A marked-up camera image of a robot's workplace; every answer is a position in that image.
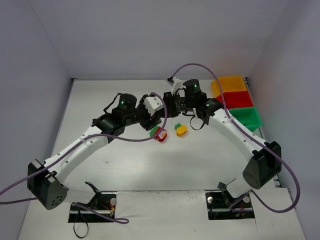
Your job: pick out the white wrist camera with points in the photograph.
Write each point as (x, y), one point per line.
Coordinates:
(175, 84)
(153, 104)

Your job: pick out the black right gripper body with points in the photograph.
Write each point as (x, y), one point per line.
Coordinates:
(169, 103)

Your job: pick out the yellow plastic bin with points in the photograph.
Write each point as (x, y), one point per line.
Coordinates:
(229, 84)

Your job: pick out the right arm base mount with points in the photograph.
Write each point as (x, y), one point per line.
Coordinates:
(221, 206)

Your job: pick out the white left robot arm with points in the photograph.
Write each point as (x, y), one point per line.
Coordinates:
(46, 178)

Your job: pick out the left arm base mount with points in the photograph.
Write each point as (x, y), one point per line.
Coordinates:
(105, 206)

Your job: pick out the green red flower lego stack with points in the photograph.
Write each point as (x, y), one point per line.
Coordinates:
(158, 134)

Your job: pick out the red plastic bin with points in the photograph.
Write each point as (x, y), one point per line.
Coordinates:
(237, 99)

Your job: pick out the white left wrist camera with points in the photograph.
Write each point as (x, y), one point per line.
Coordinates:
(153, 104)

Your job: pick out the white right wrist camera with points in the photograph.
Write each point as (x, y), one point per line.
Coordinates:
(175, 84)

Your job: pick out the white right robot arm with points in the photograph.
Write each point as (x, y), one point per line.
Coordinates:
(262, 157)

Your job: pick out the green plastic bin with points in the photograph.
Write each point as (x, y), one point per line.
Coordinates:
(247, 116)

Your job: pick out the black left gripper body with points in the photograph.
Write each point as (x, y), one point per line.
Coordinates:
(147, 122)

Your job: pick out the green yellow oval lego stack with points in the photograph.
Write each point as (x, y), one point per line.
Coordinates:
(180, 129)

